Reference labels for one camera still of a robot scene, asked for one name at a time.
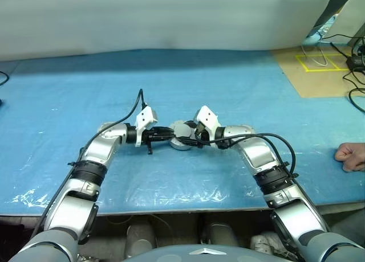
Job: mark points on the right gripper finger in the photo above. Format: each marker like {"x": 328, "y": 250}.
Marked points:
{"x": 192, "y": 142}
{"x": 191, "y": 124}

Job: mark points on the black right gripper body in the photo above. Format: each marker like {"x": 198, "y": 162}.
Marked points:
{"x": 203, "y": 135}

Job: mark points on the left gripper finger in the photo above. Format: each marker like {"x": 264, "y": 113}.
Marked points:
{"x": 162, "y": 138}
{"x": 162, "y": 130}

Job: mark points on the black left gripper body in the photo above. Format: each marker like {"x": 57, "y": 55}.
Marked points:
{"x": 149, "y": 138}

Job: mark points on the round motor rotor disc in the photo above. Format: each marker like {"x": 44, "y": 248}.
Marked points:
{"x": 181, "y": 130}

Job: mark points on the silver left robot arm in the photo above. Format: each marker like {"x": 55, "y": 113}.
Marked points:
{"x": 99, "y": 151}

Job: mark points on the bystander bare hand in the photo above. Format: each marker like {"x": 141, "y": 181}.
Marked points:
{"x": 352, "y": 156}

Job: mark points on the grey robot leg cylinder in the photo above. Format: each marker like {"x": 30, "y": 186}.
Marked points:
{"x": 218, "y": 235}
{"x": 139, "y": 239}

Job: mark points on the grey robot torso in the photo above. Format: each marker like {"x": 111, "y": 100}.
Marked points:
{"x": 171, "y": 254}

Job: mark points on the brown cardboard sheet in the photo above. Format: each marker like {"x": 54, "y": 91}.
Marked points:
{"x": 313, "y": 82}

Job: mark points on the white laced sneaker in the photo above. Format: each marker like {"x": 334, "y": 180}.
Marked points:
{"x": 285, "y": 253}

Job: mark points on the black power adapter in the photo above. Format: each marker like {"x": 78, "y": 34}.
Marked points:
{"x": 356, "y": 63}

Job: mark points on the grey leaning panel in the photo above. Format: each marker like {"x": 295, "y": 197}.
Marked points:
{"x": 328, "y": 11}

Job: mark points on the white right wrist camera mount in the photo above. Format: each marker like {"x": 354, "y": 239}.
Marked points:
{"x": 206, "y": 115}

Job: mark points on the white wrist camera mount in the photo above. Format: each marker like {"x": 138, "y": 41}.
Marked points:
{"x": 145, "y": 115}
{"x": 206, "y": 115}

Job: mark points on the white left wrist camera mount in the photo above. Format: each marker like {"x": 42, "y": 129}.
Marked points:
{"x": 145, "y": 115}

